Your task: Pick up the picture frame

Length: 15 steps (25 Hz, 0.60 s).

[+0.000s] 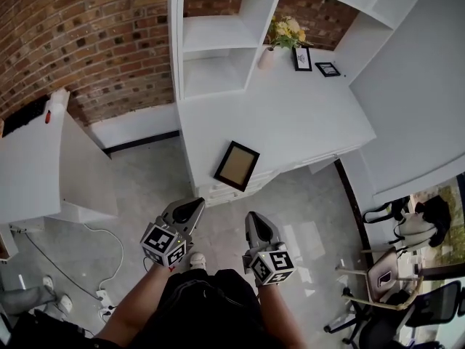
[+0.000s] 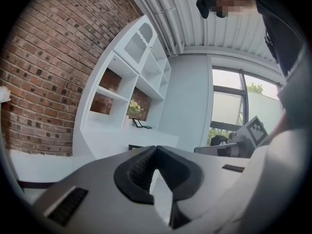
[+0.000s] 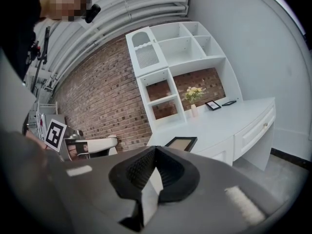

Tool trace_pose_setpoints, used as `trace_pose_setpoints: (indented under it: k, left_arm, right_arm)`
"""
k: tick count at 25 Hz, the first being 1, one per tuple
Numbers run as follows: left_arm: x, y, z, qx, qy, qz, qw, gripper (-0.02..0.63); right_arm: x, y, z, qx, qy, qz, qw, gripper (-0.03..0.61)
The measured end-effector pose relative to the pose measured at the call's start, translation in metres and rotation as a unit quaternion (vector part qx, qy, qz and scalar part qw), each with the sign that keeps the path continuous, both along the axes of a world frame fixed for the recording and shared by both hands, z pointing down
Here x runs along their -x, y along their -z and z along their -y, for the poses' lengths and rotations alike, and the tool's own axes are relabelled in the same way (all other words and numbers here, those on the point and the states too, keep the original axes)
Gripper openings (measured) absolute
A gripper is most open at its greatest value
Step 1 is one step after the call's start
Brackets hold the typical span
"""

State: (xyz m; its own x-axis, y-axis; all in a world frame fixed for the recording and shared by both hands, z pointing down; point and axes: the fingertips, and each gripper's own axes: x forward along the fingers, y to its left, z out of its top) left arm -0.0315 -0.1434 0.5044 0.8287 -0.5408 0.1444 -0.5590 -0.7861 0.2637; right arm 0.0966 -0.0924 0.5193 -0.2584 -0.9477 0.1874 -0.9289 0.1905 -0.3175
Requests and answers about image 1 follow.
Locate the black office chair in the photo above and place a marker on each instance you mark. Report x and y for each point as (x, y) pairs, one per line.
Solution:
(428, 315)

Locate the black frame with white print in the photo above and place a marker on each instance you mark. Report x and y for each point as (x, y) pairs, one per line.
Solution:
(302, 59)

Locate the pale pink vase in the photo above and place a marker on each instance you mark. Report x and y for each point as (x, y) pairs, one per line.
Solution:
(265, 59)

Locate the yellow flower bunch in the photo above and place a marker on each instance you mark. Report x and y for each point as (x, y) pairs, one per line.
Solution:
(288, 31)

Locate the person's white shoe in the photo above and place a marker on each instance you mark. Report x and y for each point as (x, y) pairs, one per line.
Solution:
(65, 303)
(197, 260)
(48, 283)

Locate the person's right forearm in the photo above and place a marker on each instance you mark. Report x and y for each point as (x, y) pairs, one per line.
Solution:
(277, 311)

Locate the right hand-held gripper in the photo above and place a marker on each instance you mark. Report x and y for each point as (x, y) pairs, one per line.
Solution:
(270, 264)

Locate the small black frame dark print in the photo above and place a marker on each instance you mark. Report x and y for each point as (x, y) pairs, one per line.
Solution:
(328, 69)

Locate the white side table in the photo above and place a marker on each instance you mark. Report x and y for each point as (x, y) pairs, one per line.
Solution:
(29, 173)

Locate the person's left forearm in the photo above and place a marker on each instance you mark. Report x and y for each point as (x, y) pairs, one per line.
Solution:
(136, 304)

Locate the white desk with shelves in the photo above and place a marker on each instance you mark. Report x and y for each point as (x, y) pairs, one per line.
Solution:
(290, 111)

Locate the person's black shorts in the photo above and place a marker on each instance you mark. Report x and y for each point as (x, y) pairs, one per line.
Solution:
(214, 311)

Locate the black picture frame brown backing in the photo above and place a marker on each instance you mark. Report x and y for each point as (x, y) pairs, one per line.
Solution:
(236, 165)

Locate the white power strip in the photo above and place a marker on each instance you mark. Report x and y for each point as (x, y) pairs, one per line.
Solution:
(102, 296)

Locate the black keyboard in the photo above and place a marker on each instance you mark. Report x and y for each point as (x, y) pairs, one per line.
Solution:
(23, 116)

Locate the white and black backpack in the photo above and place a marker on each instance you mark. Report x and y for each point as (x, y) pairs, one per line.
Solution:
(414, 225)

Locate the wooden chair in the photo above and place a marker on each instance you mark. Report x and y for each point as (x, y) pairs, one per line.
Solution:
(383, 276)

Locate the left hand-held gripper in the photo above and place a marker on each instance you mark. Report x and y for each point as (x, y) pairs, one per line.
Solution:
(164, 241)

